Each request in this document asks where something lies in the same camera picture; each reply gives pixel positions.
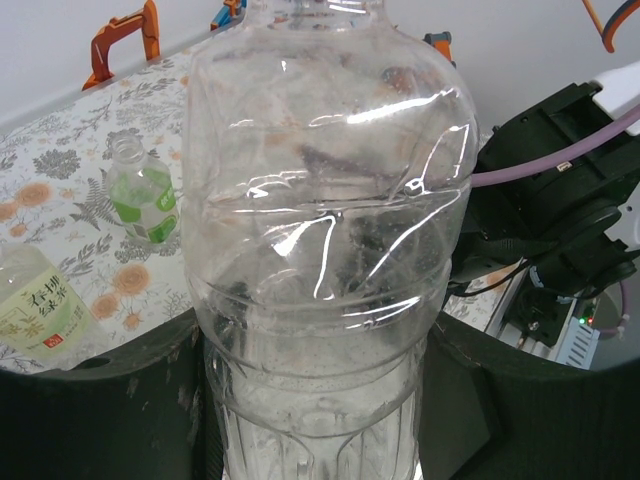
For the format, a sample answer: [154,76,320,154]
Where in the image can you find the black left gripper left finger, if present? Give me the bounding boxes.
[0,309,224,480]

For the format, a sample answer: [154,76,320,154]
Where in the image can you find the perforated grey cable tray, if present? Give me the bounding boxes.
[553,299,602,372]

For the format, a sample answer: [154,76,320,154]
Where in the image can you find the yellow label tea bottle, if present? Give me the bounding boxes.
[0,242,99,373]

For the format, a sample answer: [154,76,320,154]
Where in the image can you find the aluminium front table rail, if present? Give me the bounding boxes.
[482,269,556,359]

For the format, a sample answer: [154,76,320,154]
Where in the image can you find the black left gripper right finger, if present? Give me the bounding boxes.
[418,314,640,480]

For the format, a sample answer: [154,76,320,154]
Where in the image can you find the small green label bottle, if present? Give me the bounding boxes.
[103,128,183,248]

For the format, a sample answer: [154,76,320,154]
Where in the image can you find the large clear plastic bottle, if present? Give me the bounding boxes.
[179,0,482,480]

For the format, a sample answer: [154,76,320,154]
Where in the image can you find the floral patterned tablecloth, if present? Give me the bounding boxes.
[0,37,526,375]

